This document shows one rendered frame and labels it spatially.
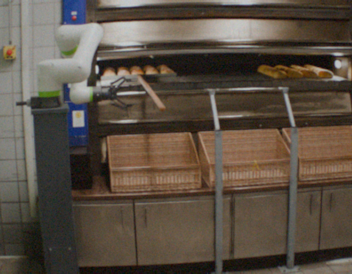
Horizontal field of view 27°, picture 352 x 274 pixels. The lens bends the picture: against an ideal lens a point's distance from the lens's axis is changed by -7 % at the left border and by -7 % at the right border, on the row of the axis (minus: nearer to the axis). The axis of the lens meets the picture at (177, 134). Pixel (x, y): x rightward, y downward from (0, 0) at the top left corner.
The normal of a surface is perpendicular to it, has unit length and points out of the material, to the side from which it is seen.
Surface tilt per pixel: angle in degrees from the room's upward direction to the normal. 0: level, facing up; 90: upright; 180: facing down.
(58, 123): 90
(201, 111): 70
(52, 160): 90
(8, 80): 90
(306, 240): 90
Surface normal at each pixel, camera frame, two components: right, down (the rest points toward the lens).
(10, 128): 0.12, 0.16
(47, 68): -0.09, 0.13
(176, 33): 0.11, -0.18
